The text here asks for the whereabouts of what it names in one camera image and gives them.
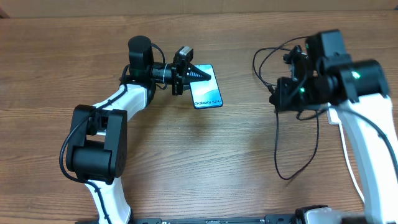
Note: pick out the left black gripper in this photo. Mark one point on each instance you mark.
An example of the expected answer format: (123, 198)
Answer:
(178, 75)

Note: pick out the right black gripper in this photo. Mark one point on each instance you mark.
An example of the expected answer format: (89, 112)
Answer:
(282, 101)

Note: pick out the white power strip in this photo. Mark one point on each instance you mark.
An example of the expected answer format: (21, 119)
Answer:
(332, 116)

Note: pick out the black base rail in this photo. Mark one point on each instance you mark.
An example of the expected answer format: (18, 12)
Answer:
(214, 220)

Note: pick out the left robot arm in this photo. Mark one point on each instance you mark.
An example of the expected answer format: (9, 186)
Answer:
(95, 151)

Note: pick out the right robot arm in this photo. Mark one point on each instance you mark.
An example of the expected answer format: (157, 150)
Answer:
(324, 76)

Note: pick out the blue screen Galaxy smartphone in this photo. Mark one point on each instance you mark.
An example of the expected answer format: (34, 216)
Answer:
(206, 94)

